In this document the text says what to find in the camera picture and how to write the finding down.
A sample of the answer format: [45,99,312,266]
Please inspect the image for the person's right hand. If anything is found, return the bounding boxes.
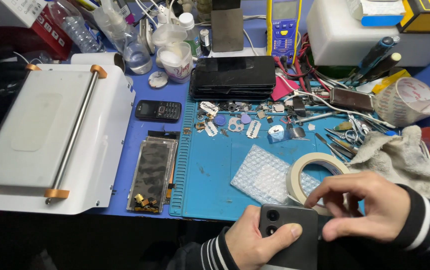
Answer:
[304,171,413,243]

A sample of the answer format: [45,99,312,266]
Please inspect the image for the person's left hand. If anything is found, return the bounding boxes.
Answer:
[225,205,303,270]

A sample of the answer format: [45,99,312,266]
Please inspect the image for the grey smartphone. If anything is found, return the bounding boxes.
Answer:
[258,203,319,270]

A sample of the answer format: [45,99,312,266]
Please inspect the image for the cream masking tape roll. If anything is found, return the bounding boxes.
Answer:
[286,152,351,217]

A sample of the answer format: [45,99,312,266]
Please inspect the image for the dirty white cloth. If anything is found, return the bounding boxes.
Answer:
[345,125,430,202]

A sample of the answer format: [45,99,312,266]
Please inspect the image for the bubble wrap sheet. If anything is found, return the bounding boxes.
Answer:
[230,144,323,206]

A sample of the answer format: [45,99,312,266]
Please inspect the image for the bunch of metal tweezers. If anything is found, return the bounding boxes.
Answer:
[314,127,362,163]

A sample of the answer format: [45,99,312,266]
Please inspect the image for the blue repair mat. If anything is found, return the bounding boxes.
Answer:
[169,80,400,222]

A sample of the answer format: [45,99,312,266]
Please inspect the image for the metal scissors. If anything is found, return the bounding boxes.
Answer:
[345,114,371,146]

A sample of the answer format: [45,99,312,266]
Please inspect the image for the clear printed tape roll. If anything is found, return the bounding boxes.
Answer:
[373,76,430,128]

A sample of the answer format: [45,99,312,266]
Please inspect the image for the razor blade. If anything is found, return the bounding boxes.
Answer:
[245,119,262,140]
[204,120,219,137]

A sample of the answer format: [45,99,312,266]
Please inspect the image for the pile of small phone parts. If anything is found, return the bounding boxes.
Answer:
[195,99,315,145]

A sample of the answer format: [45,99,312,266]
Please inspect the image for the bare display panel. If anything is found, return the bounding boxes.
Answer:
[126,130,180,214]

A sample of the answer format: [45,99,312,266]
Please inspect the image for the yellow card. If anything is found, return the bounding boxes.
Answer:
[371,69,413,95]

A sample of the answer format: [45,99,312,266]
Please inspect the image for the black cream-tipped screwdriver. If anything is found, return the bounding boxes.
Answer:
[360,52,402,84]

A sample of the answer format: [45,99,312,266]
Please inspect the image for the blue and black screwdriver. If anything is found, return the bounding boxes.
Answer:
[349,35,401,82]

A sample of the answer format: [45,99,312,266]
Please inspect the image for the pink card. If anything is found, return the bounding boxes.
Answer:
[271,76,301,102]

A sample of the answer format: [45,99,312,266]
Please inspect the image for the red multimeter leads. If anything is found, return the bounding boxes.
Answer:
[273,33,332,99]

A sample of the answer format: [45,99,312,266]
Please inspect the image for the black keypad phone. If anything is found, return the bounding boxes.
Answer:
[135,99,182,122]

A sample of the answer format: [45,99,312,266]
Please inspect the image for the stack of black smartphones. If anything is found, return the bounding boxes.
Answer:
[189,55,277,101]

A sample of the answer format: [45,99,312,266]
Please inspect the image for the white plastic container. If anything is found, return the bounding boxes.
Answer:
[306,0,430,68]

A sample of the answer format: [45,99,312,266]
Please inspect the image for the round white disc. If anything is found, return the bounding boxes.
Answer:
[148,71,169,89]

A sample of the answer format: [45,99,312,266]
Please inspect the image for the blue and white pack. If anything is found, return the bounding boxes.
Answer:
[346,0,407,27]

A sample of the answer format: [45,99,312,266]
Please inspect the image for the white printed paper cup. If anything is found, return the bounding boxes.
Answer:
[157,41,194,84]

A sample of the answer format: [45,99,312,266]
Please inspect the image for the yellow multimeter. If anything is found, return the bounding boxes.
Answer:
[266,0,303,65]

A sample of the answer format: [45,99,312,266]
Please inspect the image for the small black cylinder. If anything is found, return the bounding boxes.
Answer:
[199,28,212,57]

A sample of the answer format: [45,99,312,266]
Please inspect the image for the grey rectangular block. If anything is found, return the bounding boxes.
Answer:
[211,8,245,53]

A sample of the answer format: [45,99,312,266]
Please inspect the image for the small white-capped bottle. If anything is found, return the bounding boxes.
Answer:
[178,12,203,59]

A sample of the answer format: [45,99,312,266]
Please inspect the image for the clear plastic tub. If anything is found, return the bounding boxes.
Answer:
[151,23,188,48]

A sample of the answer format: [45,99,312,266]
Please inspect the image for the clear spray bottle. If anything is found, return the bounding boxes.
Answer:
[100,0,153,75]

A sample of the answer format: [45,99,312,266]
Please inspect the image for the white screen separator machine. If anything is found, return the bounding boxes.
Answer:
[0,63,136,215]

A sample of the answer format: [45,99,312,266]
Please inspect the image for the clear plastic water bottle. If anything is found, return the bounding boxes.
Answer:
[48,0,105,54]

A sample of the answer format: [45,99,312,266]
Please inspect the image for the red cardboard box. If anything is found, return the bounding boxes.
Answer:
[30,4,74,61]

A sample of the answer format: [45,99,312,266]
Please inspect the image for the white cardboard box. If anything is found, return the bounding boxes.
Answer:
[0,0,49,28]

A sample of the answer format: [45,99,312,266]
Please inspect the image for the white cable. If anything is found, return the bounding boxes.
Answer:
[276,73,398,130]

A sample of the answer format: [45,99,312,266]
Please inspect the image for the brown metal phone frame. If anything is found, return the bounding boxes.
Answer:
[329,86,375,113]

